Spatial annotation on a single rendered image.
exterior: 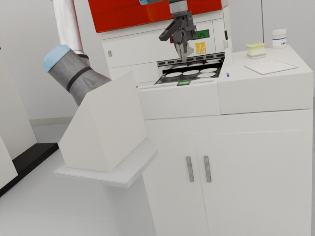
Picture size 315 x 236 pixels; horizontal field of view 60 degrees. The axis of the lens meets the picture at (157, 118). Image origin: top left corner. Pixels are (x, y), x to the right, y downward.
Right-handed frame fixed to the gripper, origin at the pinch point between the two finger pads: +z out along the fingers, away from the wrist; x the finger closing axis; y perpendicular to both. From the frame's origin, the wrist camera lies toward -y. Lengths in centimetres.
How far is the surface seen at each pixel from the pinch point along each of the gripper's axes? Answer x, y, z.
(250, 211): -23, 9, 75
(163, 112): 0.3, -14.2, 20.1
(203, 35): 36, 39, -4
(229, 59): -0.6, 25.8, 5.8
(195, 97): -10.6, -3.1, 14.7
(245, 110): -24.4, 11.0, 22.4
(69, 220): 78, -69, 104
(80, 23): 261, 20, -29
